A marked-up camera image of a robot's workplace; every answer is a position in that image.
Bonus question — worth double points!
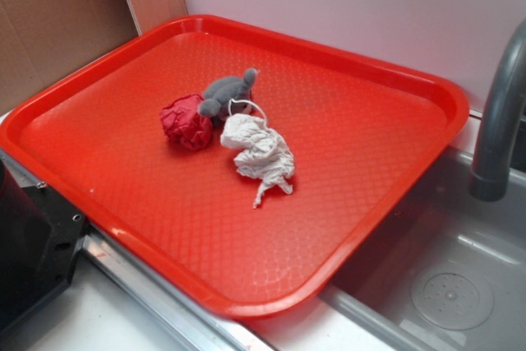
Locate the crumpled white paper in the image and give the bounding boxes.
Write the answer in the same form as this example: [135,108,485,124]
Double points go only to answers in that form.
[220,113,295,208]

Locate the grey plush toy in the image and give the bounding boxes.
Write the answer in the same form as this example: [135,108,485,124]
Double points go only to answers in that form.
[197,67,259,122]

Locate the crumpled red paper ball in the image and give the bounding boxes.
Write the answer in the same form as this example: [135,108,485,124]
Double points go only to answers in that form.
[159,94,213,150]

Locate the red plastic tray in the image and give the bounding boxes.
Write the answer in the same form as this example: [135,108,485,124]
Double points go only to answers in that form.
[1,16,468,319]

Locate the grey plastic sink basin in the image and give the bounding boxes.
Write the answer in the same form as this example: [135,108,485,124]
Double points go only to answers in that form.
[321,149,525,350]

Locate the grey sink faucet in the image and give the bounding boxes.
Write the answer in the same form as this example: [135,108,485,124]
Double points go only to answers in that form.
[468,22,525,201]

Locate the brown cardboard panel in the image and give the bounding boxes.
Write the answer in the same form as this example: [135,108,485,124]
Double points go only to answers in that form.
[1,0,187,113]

